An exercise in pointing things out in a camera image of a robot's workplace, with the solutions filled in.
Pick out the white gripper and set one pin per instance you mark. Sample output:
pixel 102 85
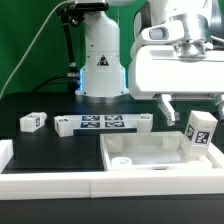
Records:
pixel 157 70

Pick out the white square tabletop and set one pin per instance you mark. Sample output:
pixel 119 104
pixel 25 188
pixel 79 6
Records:
pixel 153 151

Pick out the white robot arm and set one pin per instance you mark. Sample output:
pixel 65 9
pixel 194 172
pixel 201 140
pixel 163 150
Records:
pixel 102 75

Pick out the white U-shaped obstacle fence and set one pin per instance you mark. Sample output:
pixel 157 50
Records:
pixel 109 184

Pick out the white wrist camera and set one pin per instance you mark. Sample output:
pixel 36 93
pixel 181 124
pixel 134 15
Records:
pixel 168 33

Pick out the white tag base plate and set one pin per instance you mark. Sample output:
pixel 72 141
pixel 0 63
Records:
pixel 112 121

